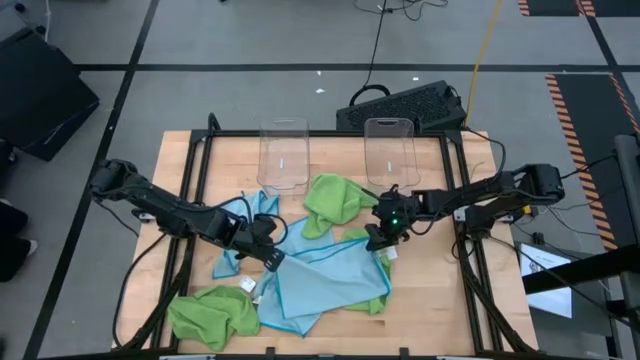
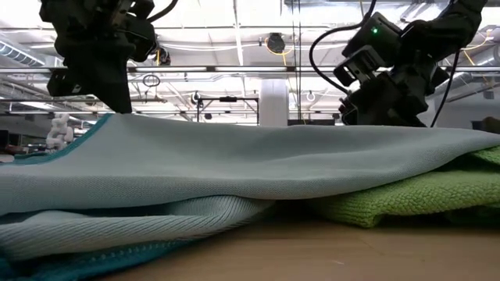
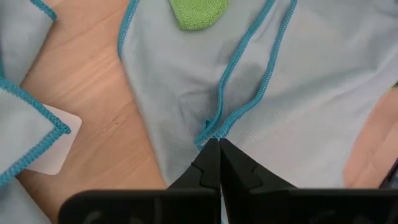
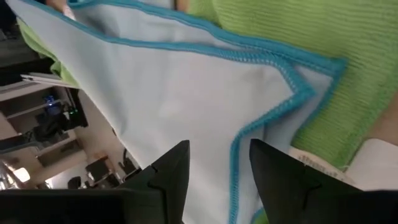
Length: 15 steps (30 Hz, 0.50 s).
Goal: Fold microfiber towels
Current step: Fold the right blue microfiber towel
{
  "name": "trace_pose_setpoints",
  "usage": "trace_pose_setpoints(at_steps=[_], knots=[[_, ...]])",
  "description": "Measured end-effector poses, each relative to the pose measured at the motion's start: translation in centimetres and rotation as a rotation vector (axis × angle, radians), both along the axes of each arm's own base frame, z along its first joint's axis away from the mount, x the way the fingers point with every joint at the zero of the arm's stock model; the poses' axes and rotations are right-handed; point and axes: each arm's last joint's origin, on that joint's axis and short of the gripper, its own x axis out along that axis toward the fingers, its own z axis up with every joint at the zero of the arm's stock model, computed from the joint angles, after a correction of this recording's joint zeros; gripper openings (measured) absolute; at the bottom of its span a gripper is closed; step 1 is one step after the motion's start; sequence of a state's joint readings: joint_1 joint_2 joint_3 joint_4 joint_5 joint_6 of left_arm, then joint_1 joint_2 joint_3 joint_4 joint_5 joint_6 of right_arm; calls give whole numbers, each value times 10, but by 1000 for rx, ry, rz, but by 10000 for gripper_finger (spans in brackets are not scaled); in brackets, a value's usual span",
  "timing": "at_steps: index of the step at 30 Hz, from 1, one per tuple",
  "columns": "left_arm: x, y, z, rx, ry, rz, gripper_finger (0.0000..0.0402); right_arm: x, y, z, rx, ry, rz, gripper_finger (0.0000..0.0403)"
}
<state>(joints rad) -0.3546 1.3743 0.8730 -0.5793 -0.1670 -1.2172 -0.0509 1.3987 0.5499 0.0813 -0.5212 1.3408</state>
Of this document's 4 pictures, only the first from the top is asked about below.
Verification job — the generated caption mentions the grey post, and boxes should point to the grey post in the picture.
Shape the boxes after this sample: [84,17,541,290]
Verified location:
[613,133,640,326]

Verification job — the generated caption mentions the green microfiber towel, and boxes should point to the green microfiber towel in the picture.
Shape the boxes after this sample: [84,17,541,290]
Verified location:
[167,284,261,352]
[301,172,380,240]
[342,227,394,316]

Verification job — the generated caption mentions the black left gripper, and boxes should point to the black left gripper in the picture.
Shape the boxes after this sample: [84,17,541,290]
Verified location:
[217,212,287,274]

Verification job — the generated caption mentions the black metal table frame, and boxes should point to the black metal table frame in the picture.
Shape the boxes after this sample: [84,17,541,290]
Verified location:
[112,112,540,360]

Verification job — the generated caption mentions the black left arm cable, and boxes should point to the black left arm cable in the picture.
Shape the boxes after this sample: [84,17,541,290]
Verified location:
[112,232,169,350]

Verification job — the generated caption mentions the monitor with white screen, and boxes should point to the monitor with white screen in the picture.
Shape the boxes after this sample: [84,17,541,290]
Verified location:
[519,241,574,320]

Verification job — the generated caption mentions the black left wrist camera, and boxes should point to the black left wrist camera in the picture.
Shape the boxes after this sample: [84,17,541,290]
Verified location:
[252,213,279,239]

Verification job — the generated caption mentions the clear plastic bin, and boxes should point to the clear plastic bin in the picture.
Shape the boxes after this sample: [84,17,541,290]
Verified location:
[363,117,422,192]
[256,117,312,197]

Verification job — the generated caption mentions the yellow cable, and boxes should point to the yellow cable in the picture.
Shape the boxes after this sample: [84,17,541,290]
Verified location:
[463,0,504,127]

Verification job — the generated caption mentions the large black case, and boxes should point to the large black case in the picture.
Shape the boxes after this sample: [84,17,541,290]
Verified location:
[0,27,101,162]

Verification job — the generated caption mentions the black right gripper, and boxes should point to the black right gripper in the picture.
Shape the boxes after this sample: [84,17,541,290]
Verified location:
[365,189,427,251]

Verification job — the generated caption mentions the black mat with orange stripes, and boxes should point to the black mat with orange stripes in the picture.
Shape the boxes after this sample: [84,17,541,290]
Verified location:
[544,72,640,252]
[517,0,640,19]

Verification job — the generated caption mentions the person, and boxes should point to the person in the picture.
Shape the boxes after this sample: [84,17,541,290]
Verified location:
[0,198,39,284]

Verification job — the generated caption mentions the black floor cable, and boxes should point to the black floor cable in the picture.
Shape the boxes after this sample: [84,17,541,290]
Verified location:
[349,0,450,107]

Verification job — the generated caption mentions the black diagonal bar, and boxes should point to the black diagonal bar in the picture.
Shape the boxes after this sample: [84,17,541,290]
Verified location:
[522,243,640,296]

